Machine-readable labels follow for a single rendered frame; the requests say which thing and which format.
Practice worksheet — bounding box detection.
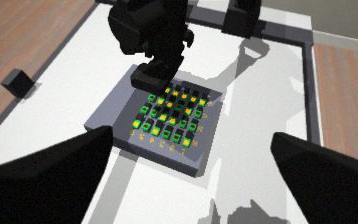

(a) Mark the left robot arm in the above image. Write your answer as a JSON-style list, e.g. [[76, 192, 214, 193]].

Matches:
[[107, 0, 256, 59]]

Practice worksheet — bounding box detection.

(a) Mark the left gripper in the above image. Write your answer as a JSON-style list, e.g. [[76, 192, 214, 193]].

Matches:
[[130, 24, 195, 96]]

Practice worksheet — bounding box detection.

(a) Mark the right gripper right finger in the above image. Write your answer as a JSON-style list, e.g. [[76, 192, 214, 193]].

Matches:
[[270, 132, 358, 224]]

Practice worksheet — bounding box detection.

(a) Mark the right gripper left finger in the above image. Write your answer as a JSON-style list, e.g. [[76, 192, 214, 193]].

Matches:
[[0, 125, 113, 224]]

